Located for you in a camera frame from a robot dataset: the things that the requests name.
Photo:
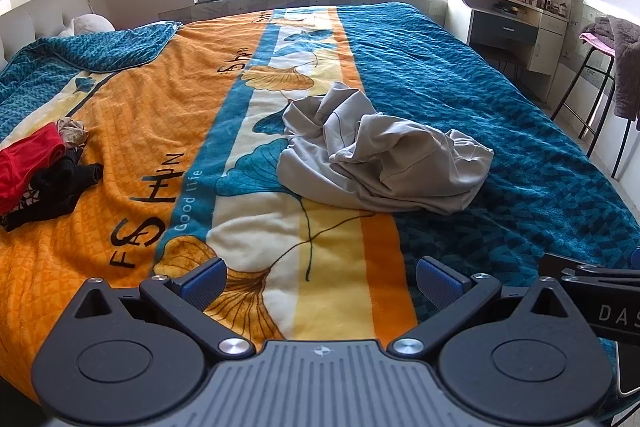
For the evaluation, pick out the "orange and teal printed blanket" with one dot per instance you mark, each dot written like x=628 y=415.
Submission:
x=150 y=107

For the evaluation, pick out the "pink stool cushion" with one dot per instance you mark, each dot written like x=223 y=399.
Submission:
x=597 y=42

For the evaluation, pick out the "black garment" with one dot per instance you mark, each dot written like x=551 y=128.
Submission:
x=60 y=184

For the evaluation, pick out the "black metal stool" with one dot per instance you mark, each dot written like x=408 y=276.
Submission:
x=570 y=92

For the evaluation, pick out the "red garment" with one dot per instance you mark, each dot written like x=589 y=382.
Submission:
x=25 y=167

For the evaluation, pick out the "white tufted headboard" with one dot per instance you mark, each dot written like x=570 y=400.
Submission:
x=45 y=14

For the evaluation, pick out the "beige crumpled garment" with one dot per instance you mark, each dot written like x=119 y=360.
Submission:
x=72 y=132

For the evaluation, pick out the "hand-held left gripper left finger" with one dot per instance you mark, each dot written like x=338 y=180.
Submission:
x=205 y=282

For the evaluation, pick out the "white vanity desk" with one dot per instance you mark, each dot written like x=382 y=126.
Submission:
x=525 y=29

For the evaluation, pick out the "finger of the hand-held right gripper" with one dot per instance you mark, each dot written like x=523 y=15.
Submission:
x=600 y=264
x=605 y=282

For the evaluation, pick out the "light grey t-shirt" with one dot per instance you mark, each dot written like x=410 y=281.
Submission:
x=400 y=157

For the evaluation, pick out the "white pillow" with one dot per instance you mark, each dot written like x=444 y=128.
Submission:
x=90 y=24

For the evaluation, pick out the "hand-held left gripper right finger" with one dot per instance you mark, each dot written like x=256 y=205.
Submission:
x=440 y=283

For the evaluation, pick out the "grey fleece garment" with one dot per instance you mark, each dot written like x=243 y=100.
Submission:
x=625 y=67

